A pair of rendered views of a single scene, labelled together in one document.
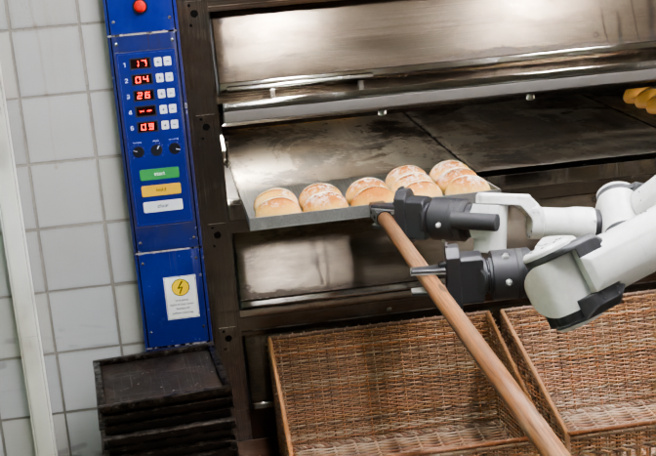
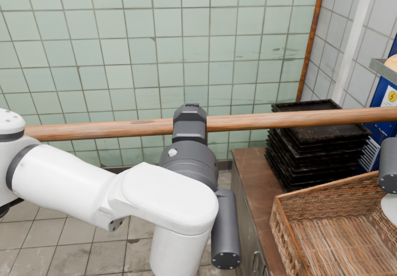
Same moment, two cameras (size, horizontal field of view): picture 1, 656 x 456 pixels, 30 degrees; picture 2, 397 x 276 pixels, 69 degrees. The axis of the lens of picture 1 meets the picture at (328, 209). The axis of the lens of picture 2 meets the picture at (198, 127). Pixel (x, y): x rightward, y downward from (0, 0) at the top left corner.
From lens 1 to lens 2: 217 cm
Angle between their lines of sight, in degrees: 83
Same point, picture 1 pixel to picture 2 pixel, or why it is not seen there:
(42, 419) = not seen: hidden behind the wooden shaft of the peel
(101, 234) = (384, 44)
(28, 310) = (345, 64)
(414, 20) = not seen: outside the picture
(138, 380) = not seen: hidden behind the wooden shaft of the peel
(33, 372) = (335, 93)
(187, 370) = (329, 127)
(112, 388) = (301, 107)
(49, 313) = (352, 72)
